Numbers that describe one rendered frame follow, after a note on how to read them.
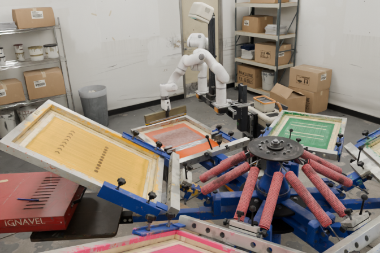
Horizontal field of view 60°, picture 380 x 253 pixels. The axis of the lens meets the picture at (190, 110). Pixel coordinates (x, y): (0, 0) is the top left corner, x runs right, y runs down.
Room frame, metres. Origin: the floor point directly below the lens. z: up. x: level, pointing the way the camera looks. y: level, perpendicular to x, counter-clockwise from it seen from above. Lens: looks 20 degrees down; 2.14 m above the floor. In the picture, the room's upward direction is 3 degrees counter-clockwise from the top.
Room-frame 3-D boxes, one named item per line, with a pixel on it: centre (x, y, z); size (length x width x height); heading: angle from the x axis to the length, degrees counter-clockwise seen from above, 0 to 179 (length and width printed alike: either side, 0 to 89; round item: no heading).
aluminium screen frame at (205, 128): (2.52, 0.09, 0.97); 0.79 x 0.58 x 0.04; 31
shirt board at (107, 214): (1.61, 0.21, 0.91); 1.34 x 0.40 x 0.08; 91
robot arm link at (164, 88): (2.74, 0.18, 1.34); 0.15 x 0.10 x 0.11; 103
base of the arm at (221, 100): (2.86, -0.30, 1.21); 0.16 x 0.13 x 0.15; 110
